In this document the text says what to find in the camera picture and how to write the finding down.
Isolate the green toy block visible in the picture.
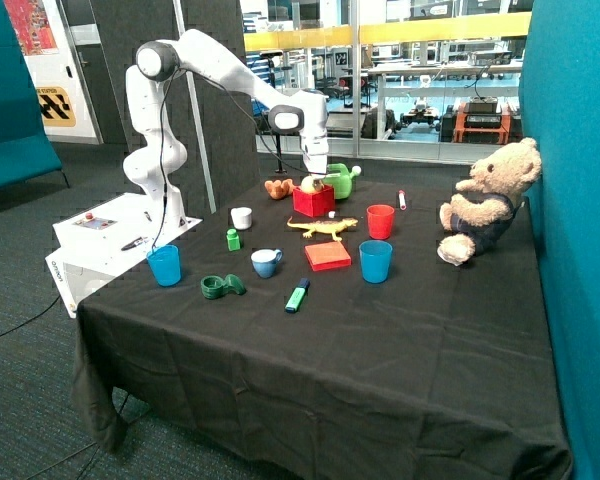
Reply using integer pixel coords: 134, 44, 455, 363
226, 228, 242, 251

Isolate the white cup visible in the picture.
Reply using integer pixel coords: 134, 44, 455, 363
230, 207, 252, 231

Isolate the green toy watering can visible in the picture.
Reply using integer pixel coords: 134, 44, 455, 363
322, 163, 362, 200

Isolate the black tablecloth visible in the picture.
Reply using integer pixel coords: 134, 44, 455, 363
71, 184, 573, 479

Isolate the blue plastic cup left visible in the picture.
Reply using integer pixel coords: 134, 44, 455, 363
146, 244, 181, 287

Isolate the blue plastic cup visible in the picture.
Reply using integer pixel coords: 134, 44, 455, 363
359, 240, 393, 284
146, 244, 181, 287

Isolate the blue plastic cup right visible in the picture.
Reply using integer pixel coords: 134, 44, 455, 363
359, 240, 393, 284

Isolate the red white marker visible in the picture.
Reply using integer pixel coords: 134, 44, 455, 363
398, 189, 407, 211

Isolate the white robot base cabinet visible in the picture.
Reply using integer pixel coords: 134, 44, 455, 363
46, 193, 201, 318

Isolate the red square pot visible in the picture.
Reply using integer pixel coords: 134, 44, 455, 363
292, 185, 335, 218

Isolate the green highlighter pen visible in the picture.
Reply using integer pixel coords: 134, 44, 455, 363
285, 278, 310, 314

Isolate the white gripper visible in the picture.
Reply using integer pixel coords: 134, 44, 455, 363
300, 135, 328, 175

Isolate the teal sofa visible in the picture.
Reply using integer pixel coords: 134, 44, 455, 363
0, 1, 62, 188

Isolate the teal partition wall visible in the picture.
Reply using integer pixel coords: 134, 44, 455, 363
520, 1, 600, 479

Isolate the red flat box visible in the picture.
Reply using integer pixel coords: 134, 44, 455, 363
304, 241, 352, 272

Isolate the brown teddy bear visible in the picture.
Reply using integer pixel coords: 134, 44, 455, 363
437, 138, 542, 266

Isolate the red plastic cup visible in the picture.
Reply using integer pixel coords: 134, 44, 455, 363
367, 204, 395, 240

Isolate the yellow ball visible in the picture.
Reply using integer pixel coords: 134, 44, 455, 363
300, 176, 324, 194

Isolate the yellow toy lizard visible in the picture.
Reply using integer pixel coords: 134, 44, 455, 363
287, 217, 358, 242

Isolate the orange plush toy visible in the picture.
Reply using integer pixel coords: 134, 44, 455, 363
264, 178, 296, 200

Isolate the blue teacup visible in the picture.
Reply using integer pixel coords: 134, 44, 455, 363
251, 249, 283, 279

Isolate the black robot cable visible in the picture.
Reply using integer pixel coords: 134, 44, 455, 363
120, 69, 311, 252

